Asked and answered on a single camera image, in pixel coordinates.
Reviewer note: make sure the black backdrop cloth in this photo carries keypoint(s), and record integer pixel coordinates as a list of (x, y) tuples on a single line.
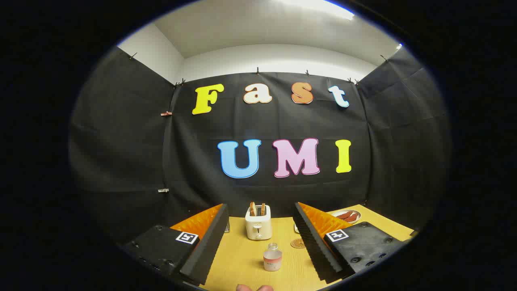
[(282, 121)]

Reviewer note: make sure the white round plate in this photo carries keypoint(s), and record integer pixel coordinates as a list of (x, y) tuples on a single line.
[(357, 214)]

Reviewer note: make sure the red-brown meat piece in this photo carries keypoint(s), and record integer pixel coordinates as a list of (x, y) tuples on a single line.
[(344, 215), (352, 218)]

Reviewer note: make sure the wooden table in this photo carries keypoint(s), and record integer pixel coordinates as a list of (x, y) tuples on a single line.
[(242, 258)]

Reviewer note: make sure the round brown coaster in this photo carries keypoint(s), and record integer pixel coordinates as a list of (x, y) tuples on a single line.
[(297, 243)]

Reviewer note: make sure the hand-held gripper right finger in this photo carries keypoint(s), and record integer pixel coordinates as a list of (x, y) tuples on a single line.
[(313, 246)]

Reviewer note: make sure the clear juice bottle pink label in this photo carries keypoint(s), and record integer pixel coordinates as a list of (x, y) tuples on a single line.
[(272, 259)]

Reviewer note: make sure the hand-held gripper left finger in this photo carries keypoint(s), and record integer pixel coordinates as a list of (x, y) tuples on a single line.
[(210, 242)]

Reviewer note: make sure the white toaster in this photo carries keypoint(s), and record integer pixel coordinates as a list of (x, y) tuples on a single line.
[(258, 226)]

